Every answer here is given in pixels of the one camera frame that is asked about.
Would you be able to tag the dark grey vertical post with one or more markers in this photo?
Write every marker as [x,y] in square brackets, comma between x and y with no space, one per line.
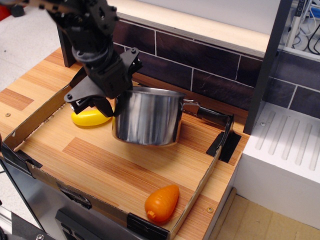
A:
[257,102]

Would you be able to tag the stainless steel metal pot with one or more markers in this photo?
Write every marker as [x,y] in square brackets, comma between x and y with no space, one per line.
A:
[149,116]

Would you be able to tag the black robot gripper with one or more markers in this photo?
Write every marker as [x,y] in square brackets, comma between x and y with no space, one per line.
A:
[90,88]

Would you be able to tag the white toy sink drainboard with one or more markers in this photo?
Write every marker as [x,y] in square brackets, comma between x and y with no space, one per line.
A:
[280,165]

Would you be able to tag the dark grey left post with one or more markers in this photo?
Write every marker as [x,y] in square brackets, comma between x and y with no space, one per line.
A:
[66,49]

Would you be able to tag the cardboard fence with black tape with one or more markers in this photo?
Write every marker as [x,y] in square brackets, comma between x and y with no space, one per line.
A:
[85,179]

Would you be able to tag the yellow toy banana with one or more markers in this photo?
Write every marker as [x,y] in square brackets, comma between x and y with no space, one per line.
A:
[89,118]

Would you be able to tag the orange toy carrot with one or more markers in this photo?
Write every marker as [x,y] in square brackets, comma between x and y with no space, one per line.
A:
[160,205]

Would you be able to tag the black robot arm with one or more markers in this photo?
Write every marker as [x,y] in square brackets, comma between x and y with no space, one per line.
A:
[89,25]

